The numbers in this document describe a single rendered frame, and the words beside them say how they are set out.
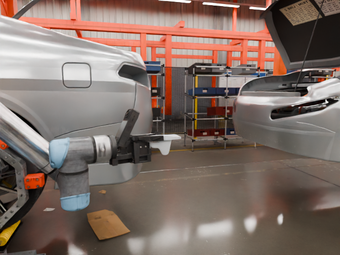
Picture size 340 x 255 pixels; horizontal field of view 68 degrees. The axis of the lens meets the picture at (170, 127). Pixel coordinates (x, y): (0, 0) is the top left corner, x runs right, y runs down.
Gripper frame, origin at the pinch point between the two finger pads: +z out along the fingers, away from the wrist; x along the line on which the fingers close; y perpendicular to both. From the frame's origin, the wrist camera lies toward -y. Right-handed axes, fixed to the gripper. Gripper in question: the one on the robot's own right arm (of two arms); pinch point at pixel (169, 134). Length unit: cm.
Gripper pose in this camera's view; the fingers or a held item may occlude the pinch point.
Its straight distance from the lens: 82.2
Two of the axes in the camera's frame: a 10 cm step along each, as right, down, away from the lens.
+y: 0.6, 10.0, 0.3
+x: 5.0, 0.0, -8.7
